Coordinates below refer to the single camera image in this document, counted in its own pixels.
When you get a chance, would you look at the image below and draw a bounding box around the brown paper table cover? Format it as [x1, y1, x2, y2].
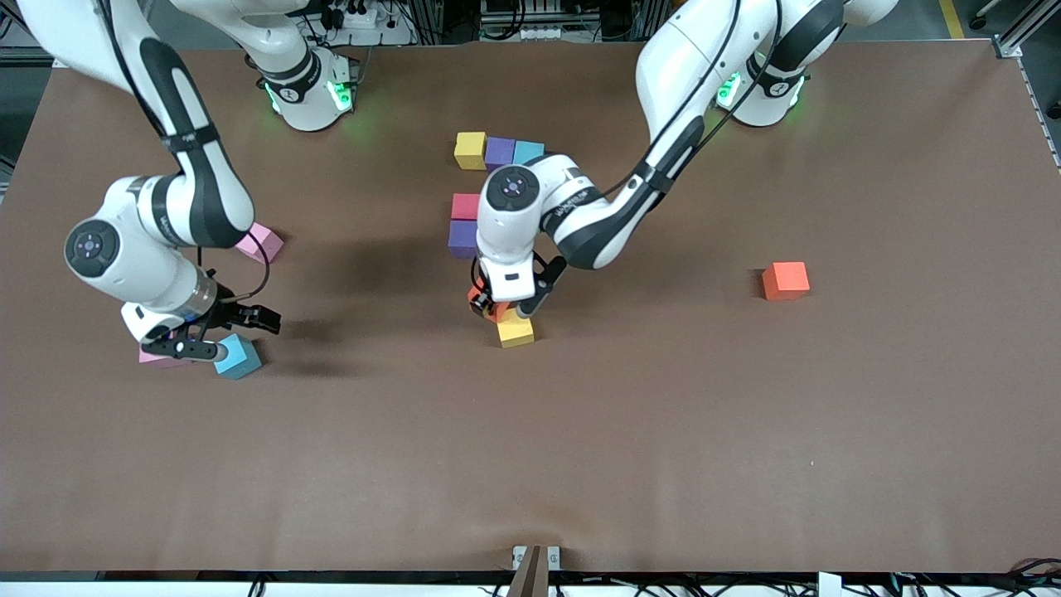
[0, 41, 1061, 577]

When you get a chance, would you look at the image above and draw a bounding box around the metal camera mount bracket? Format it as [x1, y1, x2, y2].
[507, 545, 561, 597]

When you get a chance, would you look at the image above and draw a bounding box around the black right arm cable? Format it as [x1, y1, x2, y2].
[95, 0, 272, 301]

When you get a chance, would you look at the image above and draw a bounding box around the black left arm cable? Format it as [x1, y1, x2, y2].
[472, 0, 784, 287]

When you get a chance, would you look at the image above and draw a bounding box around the yellow foam cube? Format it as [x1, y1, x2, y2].
[454, 131, 488, 171]
[497, 308, 535, 348]

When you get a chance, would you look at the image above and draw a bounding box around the grey electronics box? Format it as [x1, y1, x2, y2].
[479, 0, 574, 42]

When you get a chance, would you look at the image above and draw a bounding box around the orange foam cube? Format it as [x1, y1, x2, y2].
[468, 286, 513, 324]
[762, 261, 811, 302]

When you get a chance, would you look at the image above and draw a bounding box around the aluminium frame rail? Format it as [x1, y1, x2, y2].
[991, 0, 1061, 59]

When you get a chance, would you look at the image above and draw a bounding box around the white power strip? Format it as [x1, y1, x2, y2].
[327, 4, 415, 47]

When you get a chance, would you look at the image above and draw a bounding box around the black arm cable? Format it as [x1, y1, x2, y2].
[472, 0, 784, 287]
[95, 0, 272, 301]

